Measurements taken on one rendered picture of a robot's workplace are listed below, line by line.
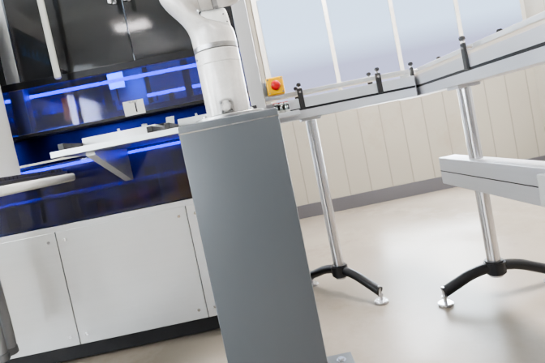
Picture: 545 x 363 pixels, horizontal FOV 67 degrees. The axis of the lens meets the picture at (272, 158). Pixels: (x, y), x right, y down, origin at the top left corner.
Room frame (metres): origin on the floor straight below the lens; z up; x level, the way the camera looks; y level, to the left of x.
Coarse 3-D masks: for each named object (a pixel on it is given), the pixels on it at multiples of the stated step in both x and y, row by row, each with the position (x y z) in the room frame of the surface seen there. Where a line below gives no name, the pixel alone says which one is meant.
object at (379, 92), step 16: (352, 80) 1.87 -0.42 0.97; (368, 80) 1.87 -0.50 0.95; (400, 80) 1.85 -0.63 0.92; (272, 96) 1.86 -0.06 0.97; (288, 96) 1.86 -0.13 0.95; (320, 96) 1.84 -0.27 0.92; (336, 96) 1.84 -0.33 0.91; (352, 96) 1.84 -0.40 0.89; (368, 96) 1.84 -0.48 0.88; (384, 96) 1.85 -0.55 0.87; (400, 96) 1.85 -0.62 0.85; (304, 112) 1.84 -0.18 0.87; (320, 112) 1.84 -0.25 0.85; (336, 112) 1.88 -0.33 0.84
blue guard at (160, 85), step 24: (120, 72) 1.71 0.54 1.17; (144, 72) 1.71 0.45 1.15; (168, 72) 1.72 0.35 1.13; (192, 72) 1.72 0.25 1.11; (24, 96) 1.70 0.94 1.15; (48, 96) 1.70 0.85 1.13; (72, 96) 1.70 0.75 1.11; (96, 96) 1.71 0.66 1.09; (120, 96) 1.71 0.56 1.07; (144, 96) 1.71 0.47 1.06; (168, 96) 1.71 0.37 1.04; (192, 96) 1.72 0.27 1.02; (24, 120) 1.70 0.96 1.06; (48, 120) 1.70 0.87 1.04; (72, 120) 1.70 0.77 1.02; (96, 120) 1.71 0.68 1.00
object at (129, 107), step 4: (132, 100) 1.71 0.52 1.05; (136, 100) 1.71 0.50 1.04; (140, 100) 1.71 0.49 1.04; (124, 104) 1.71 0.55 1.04; (128, 104) 1.71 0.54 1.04; (132, 104) 1.71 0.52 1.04; (136, 104) 1.71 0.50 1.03; (140, 104) 1.71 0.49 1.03; (124, 108) 1.71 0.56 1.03; (128, 108) 1.71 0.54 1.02; (132, 108) 1.71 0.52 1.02; (140, 108) 1.71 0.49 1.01; (144, 108) 1.71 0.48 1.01; (128, 112) 1.71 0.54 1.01; (132, 112) 1.71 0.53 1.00; (136, 112) 1.71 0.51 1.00; (140, 112) 1.71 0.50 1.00; (144, 112) 1.71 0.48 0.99
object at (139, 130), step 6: (144, 126) 1.45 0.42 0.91; (162, 126) 1.56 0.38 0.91; (114, 132) 1.45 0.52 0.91; (120, 132) 1.45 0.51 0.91; (126, 132) 1.45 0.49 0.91; (132, 132) 1.45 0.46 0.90; (138, 132) 1.45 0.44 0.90; (144, 132) 1.45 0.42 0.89; (84, 138) 1.45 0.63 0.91; (90, 138) 1.45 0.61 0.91; (96, 138) 1.45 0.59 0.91; (102, 138) 1.45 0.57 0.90; (108, 138) 1.45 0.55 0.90; (114, 138) 1.45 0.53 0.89; (120, 138) 1.45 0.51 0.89; (84, 144) 1.45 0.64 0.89
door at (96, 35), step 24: (24, 0) 1.71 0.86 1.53; (48, 0) 1.71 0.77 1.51; (72, 0) 1.72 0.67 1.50; (96, 0) 1.72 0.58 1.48; (120, 0) 1.72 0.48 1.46; (24, 24) 1.71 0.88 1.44; (72, 24) 1.72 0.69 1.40; (96, 24) 1.72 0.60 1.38; (120, 24) 1.72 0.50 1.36; (24, 48) 1.71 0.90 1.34; (72, 48) 1.71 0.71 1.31; (96, 48) 1.72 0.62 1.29; (120, 48) 1.72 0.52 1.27; (24, 72) 1.71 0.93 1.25; (48, 72) 1.71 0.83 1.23
